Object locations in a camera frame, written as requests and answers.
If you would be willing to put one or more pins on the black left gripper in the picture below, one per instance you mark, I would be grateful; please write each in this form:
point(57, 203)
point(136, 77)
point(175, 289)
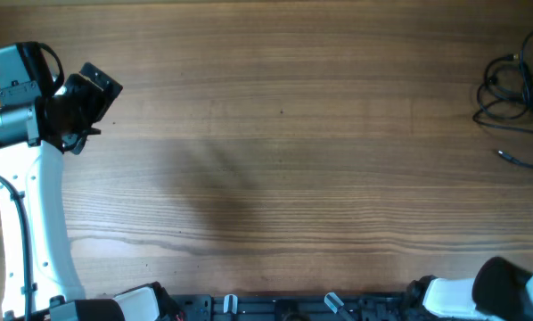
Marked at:
point(100, 102)

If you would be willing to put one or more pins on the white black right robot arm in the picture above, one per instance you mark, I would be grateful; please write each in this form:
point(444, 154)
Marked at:
point(500, 291)

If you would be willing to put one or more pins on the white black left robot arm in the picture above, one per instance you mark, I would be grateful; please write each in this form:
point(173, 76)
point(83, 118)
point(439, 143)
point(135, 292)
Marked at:
point(39, 271)

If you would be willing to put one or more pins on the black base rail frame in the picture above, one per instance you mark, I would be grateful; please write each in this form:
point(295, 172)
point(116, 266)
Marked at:
point(271, 308)

